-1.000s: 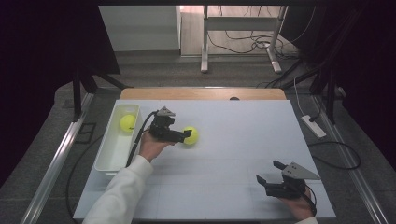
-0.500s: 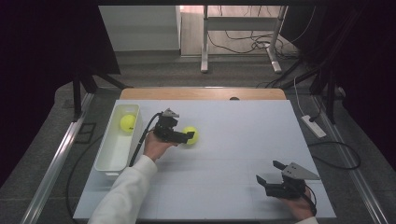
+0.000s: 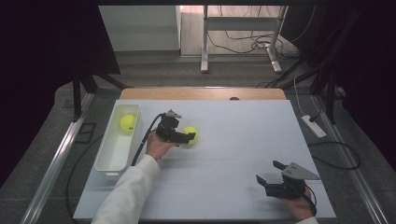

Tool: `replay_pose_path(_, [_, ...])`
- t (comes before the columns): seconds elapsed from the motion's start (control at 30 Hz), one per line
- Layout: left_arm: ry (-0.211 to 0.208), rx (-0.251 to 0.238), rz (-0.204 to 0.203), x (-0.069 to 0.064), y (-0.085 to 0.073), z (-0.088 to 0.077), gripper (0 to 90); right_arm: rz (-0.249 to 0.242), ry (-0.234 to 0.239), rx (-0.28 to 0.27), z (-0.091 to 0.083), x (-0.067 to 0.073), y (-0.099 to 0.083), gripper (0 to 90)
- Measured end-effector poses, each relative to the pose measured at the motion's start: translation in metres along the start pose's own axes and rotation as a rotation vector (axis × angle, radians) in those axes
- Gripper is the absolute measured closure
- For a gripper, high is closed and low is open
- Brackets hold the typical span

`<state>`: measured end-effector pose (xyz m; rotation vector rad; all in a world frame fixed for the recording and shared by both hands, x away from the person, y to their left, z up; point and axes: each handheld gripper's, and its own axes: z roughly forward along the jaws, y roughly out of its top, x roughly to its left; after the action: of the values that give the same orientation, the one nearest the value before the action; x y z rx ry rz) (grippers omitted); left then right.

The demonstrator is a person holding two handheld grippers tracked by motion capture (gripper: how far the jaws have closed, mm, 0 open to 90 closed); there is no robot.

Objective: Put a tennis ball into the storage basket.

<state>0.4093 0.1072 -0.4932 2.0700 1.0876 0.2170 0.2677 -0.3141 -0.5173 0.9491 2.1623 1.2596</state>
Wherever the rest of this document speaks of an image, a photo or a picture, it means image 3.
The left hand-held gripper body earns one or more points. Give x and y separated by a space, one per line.
168 127

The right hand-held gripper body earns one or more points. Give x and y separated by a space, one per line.
292 183

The yellow tennis ball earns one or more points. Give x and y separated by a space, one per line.
190 130
127 123

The white plastic bin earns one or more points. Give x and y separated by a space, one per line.
116 149

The person's left hand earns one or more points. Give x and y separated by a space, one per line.
157 147

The person's right hand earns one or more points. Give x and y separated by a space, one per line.
299 207

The wooden table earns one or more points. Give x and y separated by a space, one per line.
202 93

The white power strip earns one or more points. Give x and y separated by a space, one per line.
313 126

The black stand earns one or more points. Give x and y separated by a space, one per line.
330 90

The black tripod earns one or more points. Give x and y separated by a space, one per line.
84 84

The white cabinet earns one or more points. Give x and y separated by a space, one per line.
140 28

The dark curtain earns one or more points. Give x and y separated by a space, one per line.
364 62
40 62

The aluminium floor rail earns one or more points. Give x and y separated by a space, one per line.
53 168
355 177

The white desk frame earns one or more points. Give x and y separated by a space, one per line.
239 23

